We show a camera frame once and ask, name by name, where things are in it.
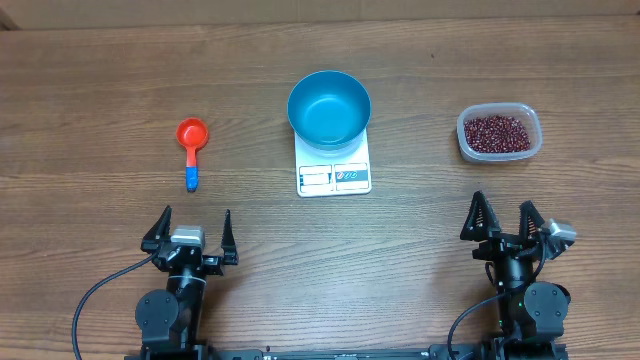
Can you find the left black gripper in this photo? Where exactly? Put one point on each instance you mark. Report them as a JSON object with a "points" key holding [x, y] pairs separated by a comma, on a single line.
{"points": [[216, 265]]}

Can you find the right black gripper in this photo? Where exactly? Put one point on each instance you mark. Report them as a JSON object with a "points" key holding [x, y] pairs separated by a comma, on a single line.
{"points": [[498, 243]]}

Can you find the red scoop with blue handle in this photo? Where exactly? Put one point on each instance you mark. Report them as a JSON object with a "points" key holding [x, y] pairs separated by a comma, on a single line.
{"points": [[192, 134]]}

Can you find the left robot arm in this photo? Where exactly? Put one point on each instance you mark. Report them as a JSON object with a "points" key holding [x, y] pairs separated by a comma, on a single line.
{"points": [[169, 318]]}

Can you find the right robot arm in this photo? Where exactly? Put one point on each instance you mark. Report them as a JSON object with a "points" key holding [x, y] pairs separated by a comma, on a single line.
{"points": [[531, 312]]}

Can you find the white digital kitchen scale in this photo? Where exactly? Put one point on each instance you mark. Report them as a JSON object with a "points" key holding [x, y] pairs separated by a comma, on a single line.
{"points": [[321, 173]]}

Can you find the blue metal bowl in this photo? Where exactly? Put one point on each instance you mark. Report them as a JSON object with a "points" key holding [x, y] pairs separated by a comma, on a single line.
{"points": [[329, 109]]}

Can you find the red adzuki beans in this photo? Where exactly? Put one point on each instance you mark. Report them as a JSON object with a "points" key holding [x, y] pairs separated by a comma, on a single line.
{"points": [[496, 134]]}

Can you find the clear plastic food container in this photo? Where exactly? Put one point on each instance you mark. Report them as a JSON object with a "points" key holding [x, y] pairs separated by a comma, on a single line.
{"points": [[524, 113]]}

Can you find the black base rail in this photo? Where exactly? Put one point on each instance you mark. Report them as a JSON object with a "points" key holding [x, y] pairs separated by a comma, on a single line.
{"points": [[433, 352]]}

